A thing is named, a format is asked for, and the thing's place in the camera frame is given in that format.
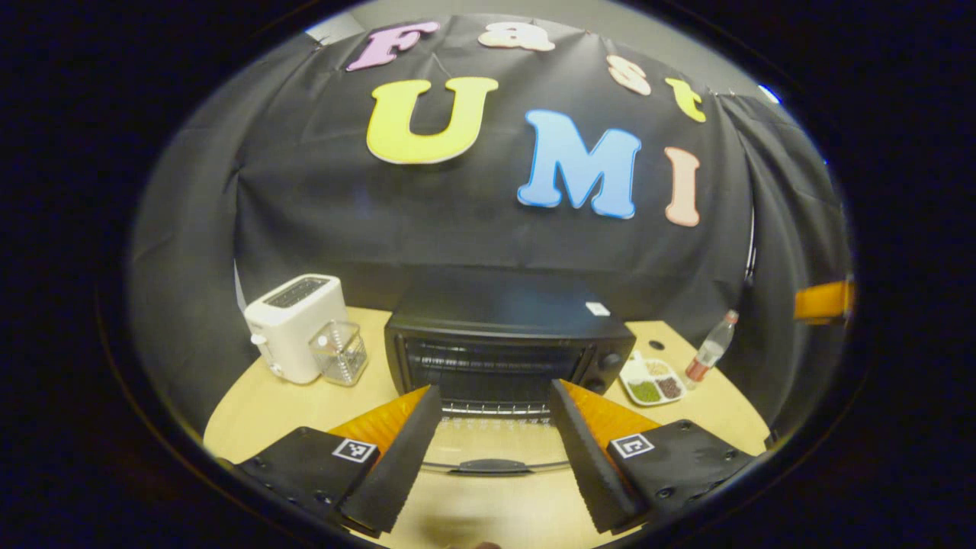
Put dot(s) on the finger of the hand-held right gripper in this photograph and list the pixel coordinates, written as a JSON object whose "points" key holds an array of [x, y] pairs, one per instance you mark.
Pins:
{"points": [[823, 302]]}

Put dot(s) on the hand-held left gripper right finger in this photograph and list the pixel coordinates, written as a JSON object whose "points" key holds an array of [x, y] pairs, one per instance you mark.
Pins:
{"points": [[587, 457]]}

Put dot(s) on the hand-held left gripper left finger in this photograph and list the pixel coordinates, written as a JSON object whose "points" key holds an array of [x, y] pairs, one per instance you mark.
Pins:
{"points": [[404, 457]]}

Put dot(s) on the black electric oven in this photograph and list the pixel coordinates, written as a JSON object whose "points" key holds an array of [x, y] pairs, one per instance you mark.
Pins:
{"points": [[496, 313]]}

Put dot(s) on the white divided dish of beans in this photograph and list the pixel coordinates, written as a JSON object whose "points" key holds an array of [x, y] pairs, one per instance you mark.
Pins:
{"points": [[648, 380]]}

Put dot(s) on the clear plastic bottle red label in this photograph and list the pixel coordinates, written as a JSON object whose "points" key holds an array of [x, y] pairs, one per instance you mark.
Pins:
{"points": [[709, 354]]}

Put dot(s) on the white toaster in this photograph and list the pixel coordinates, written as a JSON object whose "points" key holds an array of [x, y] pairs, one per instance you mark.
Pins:
{"points": [[293, 328]]}

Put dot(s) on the black backdrop cloth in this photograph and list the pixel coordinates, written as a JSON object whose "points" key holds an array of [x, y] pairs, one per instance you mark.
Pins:
{"points": [[343, 213]]}

